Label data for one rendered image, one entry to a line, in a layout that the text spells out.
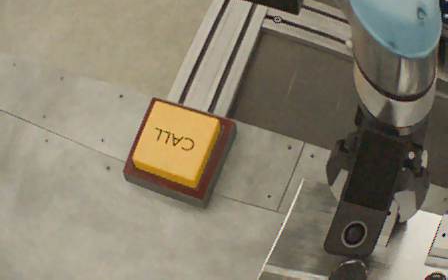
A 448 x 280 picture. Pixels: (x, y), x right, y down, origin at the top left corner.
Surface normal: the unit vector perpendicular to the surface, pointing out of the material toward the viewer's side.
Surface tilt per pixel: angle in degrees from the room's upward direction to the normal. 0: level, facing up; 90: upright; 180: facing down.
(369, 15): 87
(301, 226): 0
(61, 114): 0
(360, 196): 31
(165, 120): 0
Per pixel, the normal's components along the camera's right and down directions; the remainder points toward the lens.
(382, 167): -0.21, 0.08
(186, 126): -0.07, -0.43
